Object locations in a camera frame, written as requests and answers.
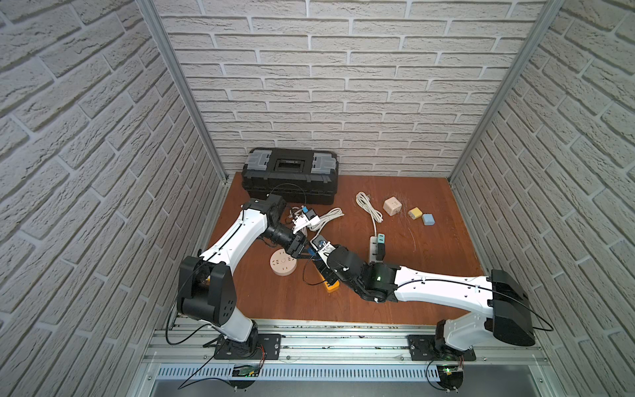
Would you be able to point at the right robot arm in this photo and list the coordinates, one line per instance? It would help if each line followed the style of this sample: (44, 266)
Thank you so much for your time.
(496, 306)

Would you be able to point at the black plastic toolbox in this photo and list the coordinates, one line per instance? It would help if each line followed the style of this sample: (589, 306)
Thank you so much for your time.
(299, 176)

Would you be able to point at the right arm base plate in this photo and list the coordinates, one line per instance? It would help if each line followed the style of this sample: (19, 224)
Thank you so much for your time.
(426, 348)

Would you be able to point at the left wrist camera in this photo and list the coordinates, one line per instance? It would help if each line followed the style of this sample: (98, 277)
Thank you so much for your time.
(304, 218)

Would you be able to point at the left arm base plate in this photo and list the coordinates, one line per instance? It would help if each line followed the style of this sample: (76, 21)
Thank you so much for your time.
(248, 346)

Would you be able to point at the orange power strip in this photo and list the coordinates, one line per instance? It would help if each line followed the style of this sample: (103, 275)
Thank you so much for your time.
(329, 278)

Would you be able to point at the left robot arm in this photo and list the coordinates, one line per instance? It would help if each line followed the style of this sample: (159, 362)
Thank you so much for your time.
(207, 292)

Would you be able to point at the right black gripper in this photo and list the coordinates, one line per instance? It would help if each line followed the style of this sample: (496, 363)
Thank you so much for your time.
(343, 248)

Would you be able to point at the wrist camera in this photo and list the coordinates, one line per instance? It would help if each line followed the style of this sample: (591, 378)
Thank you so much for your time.
(322, 246)
(304, 218)

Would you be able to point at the light blue charger plug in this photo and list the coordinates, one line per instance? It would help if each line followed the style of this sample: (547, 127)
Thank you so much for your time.
(428, 219)

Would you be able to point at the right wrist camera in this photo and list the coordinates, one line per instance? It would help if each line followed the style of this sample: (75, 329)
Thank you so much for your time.
(322, 246)

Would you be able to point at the black plug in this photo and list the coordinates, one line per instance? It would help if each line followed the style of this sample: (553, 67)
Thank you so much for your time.
(380, 252)

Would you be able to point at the white power strip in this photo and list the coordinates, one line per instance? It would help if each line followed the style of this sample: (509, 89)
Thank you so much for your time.
(373, 249)

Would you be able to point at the yellow charger plug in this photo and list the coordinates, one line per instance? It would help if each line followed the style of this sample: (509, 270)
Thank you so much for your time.
(415, 213)

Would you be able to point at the round pink power socket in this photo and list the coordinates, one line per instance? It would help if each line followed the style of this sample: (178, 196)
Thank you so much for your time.
(283, 264)

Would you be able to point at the aluminium rail frame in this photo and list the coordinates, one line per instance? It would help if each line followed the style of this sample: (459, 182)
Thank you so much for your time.
(295, 350)

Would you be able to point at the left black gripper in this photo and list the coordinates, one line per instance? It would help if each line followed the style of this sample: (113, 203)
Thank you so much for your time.
(298, 243)

